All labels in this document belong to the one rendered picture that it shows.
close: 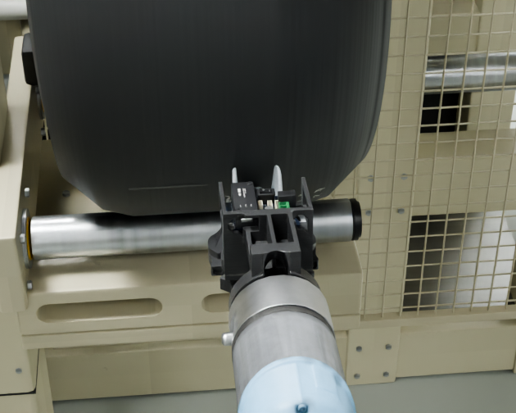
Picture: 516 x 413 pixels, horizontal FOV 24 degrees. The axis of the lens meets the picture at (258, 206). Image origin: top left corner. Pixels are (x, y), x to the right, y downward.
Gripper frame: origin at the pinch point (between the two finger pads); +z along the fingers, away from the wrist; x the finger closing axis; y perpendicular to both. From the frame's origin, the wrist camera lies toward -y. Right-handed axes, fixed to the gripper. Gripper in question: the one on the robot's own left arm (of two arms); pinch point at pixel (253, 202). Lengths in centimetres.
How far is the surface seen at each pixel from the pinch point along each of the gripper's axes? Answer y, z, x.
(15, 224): -6.2, 9.0, 22.5
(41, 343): -21.6, 10.3, 21.8
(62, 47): 17.1, -3.1, 15.2
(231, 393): -92, 86, -2
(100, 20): 19.8, -4.9, 12.0
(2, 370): -33.6, 21.8, 28.2
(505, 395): -93, 81, -54
